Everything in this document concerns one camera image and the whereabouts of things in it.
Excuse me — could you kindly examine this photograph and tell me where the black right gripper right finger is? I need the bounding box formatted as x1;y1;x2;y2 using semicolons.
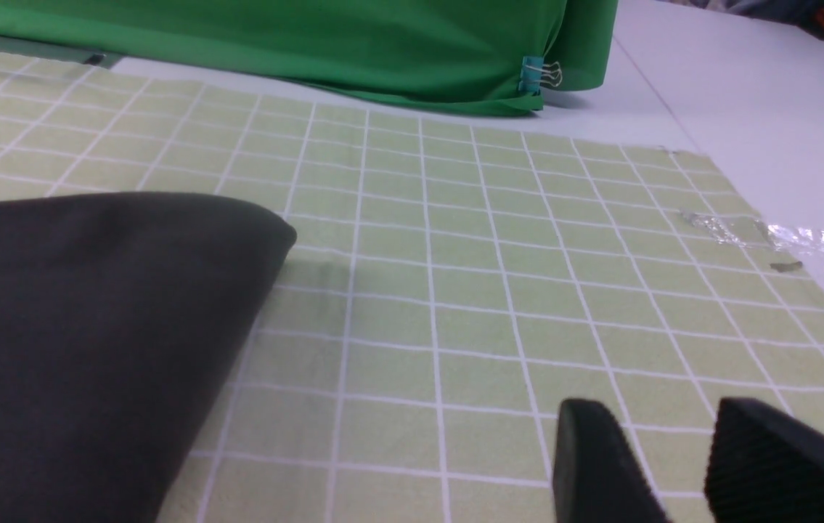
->
703;397;824;522

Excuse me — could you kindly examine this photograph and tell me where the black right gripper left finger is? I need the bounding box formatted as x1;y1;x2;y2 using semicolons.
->
552;398;669;522

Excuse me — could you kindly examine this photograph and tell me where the dark gray long-sleeve top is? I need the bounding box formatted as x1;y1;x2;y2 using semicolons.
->
0;192;298;522

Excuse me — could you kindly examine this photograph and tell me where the clear tape strip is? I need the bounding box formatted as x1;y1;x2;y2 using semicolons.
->
671;209;824;272

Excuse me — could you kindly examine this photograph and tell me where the green checkered table cloth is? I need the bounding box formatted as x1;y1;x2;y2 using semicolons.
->
0;52;824;522

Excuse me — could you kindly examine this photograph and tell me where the teal binder clip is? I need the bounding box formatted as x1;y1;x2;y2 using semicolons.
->
518;56;563;95

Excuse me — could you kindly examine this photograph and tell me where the green backdrop cloth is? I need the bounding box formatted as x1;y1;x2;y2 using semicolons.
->
0;1;618;117

